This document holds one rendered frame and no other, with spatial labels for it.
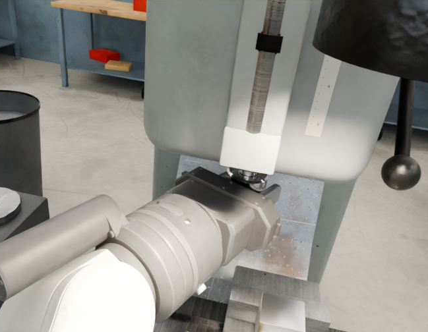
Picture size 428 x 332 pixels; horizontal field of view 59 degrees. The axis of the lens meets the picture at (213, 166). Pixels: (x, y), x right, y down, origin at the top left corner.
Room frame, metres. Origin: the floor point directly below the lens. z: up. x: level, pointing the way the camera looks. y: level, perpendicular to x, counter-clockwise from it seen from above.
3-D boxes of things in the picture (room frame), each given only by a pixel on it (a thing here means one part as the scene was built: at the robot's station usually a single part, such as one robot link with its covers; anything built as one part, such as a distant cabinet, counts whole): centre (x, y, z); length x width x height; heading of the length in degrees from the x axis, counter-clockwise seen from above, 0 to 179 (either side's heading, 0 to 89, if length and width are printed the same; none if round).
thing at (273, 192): (0.35, -0.07, 1.24); 0.06 x 0.02 x 0.03; 148
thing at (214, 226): (0.29, 0.01, 1.24); 0.13 x 0.12 x 0.10; 58
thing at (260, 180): (0.37, -0.04, 1.26); 0.05 x 0.05 x 0.01
